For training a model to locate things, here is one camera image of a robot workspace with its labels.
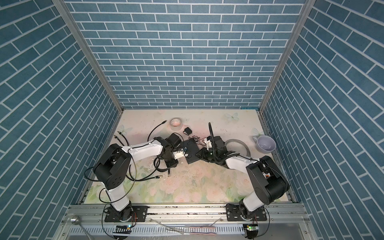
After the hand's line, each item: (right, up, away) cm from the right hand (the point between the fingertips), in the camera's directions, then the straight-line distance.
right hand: (194, 153), depth 88 cm
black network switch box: (-2, +3, -6) cm, 7 cm away
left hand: (-13, -7, +3) cm, 15 cm away
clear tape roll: (-15, +17, +24) cm, 33 cm away
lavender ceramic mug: (+47, +4, +11) cm, 48 cm away
